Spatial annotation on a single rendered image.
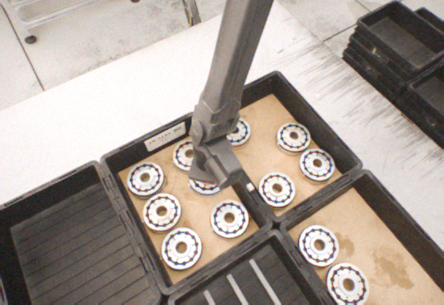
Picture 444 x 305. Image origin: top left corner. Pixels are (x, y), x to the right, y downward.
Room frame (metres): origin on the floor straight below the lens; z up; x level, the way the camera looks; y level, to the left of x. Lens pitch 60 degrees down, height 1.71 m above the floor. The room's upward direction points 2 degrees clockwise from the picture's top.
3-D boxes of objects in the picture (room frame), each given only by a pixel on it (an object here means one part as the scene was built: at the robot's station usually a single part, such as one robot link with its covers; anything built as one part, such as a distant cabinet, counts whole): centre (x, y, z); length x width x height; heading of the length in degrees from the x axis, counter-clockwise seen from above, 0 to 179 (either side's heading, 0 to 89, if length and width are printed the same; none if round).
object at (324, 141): (0.45, -0.14, 0.87); 0.40 x 0.30 x 0.11; 34
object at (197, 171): (0.32, 0.05, 1.05); 0.10 x 0.07 x 0.07; 168
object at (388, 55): (1.27, -0.87, 0.37); 0.40 x 0.30 x 0.45; 35
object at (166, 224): (0.25, 0.17, 0.86); 0.10 x 0.10 x 0.01
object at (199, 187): (0.33, 0.05, 0.93); 0.10 x 0.10 x 0.01
